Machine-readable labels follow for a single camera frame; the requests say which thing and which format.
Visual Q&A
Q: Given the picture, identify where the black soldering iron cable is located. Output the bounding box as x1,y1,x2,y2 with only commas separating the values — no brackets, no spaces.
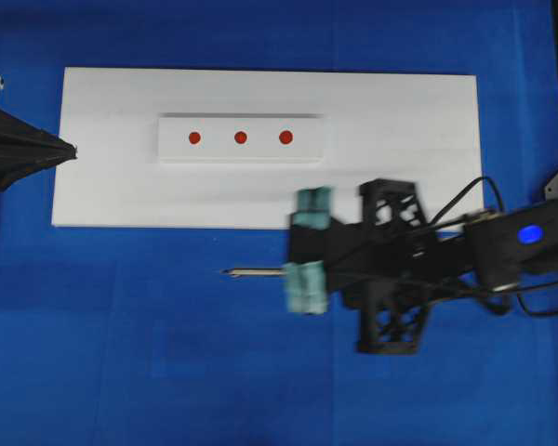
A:
427,175,558,320

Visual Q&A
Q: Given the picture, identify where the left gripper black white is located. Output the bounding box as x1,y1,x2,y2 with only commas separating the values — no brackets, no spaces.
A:
0,76,77,192

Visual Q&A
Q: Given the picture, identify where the blue table mat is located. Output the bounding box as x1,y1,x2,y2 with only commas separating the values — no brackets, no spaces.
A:
0,1,558,445

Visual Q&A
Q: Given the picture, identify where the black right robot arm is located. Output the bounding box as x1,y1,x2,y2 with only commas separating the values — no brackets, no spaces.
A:
282,178,558,355

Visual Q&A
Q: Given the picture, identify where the large white foam board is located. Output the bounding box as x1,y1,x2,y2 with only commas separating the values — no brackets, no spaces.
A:
52,68,482,229

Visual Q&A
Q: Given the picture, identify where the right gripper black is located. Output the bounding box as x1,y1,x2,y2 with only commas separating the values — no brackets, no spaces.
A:
283,178,472,355

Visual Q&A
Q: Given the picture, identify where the small white raised block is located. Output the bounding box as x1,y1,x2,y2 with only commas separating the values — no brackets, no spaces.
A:
157,113,327,164

